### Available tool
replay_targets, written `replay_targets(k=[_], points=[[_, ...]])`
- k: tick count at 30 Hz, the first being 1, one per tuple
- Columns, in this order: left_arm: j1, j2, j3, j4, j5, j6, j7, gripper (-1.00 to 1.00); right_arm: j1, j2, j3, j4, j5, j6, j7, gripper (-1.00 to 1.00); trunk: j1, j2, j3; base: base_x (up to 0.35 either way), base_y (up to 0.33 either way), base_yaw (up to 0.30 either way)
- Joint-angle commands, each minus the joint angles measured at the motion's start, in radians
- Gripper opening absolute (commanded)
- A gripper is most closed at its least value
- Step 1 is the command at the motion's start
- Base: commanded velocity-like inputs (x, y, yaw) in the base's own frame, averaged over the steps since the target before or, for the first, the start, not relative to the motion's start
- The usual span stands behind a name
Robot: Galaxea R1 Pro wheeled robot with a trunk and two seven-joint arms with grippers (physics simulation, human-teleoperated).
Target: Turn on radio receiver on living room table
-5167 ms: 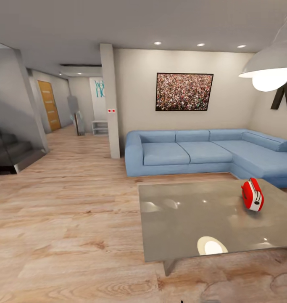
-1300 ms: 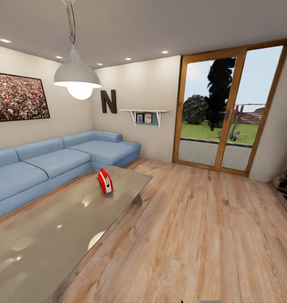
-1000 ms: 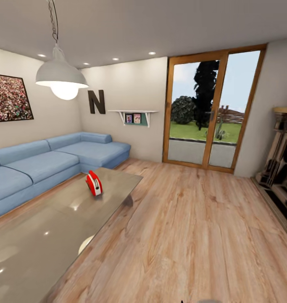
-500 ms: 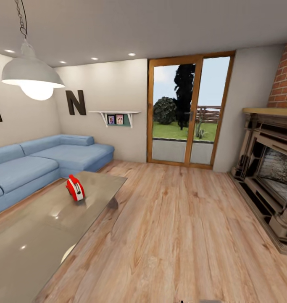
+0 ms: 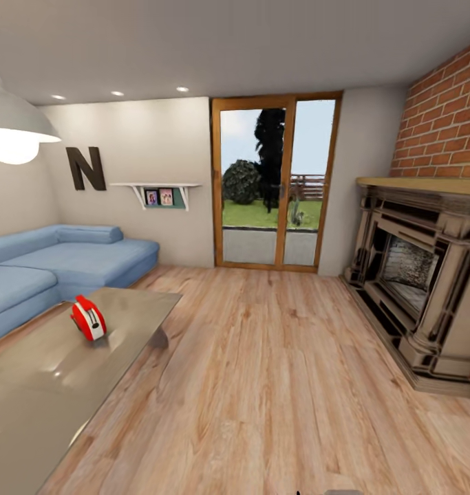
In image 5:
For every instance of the door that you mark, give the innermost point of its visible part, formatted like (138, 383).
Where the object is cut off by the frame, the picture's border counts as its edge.
(272, 164)

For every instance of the decorative sign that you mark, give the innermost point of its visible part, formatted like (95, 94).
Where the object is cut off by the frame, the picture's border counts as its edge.
(78, 163)

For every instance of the radio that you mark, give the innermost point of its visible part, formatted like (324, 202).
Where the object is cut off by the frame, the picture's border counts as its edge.
(88, 318)

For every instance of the shelf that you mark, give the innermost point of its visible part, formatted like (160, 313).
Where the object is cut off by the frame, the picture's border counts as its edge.
(180, 194)

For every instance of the wood fireplace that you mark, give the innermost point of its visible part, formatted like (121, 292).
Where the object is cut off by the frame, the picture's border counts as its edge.
(410, 277)

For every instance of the coffee table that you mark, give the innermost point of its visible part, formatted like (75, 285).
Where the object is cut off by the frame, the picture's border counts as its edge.
(55, 380)

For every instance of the sofa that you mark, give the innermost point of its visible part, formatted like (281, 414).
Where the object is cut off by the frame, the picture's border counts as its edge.
(42, 268)

